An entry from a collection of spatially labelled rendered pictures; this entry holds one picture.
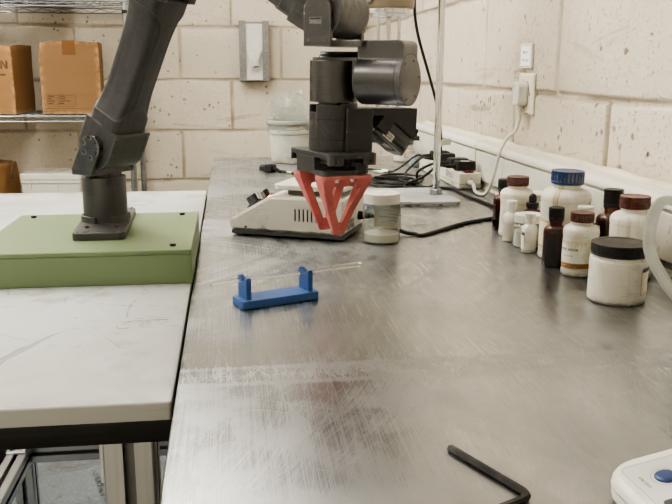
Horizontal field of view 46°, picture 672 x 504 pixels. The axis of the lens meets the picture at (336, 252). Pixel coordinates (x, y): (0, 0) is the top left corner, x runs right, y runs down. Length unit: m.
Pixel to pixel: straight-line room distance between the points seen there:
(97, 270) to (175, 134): 2.67
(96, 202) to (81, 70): 2.22
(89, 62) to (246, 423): 2.82
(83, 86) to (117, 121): 2.25
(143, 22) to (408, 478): 0.72
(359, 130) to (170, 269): 0.31
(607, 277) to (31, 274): 0.71
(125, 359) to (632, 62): 0.92
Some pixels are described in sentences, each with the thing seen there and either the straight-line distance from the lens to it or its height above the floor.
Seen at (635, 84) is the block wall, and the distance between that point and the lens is 1.35.
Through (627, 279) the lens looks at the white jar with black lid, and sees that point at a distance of 0.99.
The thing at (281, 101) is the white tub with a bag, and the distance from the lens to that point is 2.35.
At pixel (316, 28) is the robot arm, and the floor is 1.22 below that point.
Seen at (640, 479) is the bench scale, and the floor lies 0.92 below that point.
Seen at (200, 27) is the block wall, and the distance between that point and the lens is 3.70.
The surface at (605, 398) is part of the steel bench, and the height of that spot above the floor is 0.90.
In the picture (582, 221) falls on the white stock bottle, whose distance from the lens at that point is 1.11.
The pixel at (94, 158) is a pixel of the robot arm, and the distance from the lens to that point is 1.16.
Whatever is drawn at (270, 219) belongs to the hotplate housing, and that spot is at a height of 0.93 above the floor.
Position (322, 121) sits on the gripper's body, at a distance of 0.93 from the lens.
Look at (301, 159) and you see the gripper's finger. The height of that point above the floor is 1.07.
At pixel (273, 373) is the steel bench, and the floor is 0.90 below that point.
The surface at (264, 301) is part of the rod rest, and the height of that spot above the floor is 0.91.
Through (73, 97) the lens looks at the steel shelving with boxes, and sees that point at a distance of 3.38.
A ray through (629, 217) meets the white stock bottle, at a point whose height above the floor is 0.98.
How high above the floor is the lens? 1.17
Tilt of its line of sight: 13 degrees down
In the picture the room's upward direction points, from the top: straight up
